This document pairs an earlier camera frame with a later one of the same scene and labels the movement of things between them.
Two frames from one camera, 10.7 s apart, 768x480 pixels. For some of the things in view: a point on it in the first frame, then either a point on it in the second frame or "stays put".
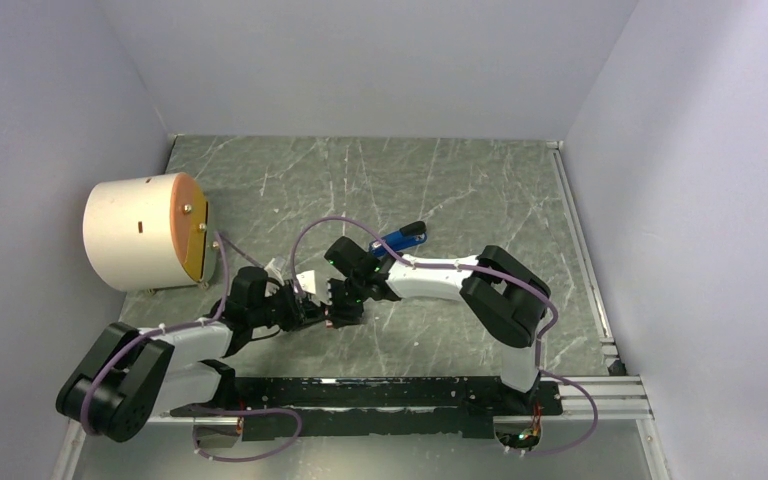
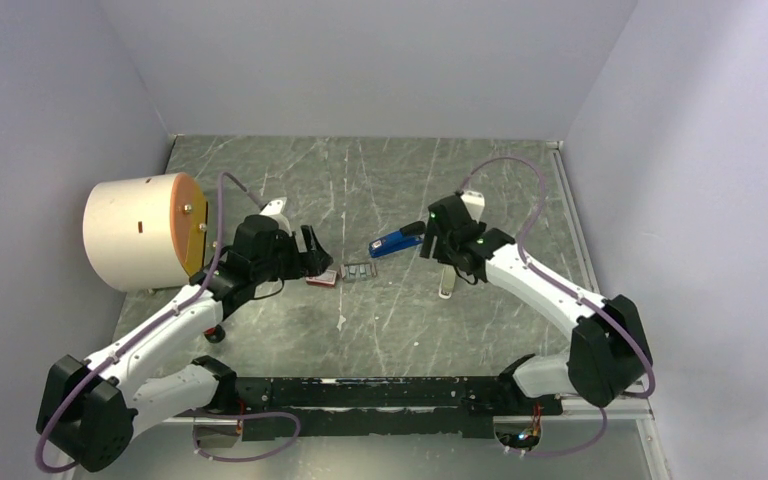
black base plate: [373, 407] stays put
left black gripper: [297, 312] → [311, 262]
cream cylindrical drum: [149, 232] stays put
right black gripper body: [347, 288] → [442, 251]
